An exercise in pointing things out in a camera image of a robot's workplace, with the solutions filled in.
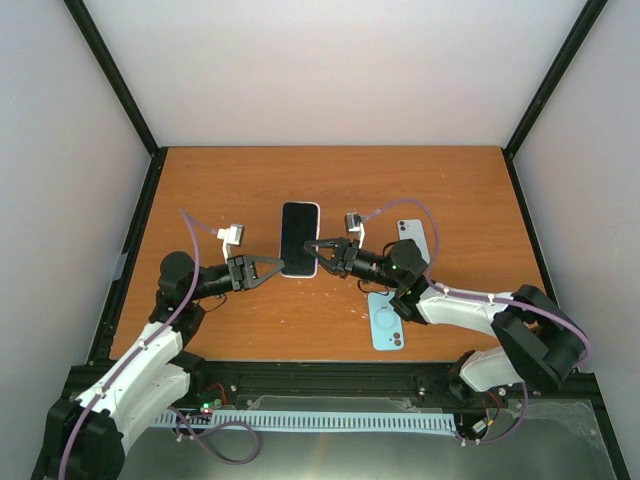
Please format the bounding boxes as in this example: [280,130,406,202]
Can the black aluminium frame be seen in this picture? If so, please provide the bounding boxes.
[53,1,629,479]

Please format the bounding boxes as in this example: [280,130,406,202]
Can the light blue cable duct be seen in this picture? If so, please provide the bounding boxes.
[152,408,458,434]

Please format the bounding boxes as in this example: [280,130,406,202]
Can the black screen phone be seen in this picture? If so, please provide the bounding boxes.
[280,202,320,276]

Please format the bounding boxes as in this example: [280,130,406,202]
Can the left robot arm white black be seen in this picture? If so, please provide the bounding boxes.
[31,251,284,479]

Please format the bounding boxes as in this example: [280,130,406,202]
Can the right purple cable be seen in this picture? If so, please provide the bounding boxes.
[362,198,591,446]

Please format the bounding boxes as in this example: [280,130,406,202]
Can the beige phone case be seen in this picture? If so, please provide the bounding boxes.
[278,200,322,279]

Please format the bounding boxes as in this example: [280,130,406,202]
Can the right small connector wires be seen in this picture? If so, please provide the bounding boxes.
[469,394,506,439]

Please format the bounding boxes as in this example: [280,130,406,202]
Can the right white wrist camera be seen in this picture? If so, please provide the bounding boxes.
[344,212,366,248]

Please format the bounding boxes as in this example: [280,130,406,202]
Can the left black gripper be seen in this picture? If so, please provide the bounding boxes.
[189,254,285,300]

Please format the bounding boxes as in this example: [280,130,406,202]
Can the small circuit board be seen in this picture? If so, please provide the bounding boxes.
[198,383,227,415]

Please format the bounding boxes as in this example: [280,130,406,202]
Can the light blue phone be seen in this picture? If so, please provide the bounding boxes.
[397,219,431,263]

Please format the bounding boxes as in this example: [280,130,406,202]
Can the light blue phone case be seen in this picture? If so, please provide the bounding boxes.
[367,292,405,352]

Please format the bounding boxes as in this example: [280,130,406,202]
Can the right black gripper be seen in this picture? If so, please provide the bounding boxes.
[303,238,401,291]

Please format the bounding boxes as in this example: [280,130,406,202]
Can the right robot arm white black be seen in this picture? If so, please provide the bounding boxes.
[304,237,591,393]

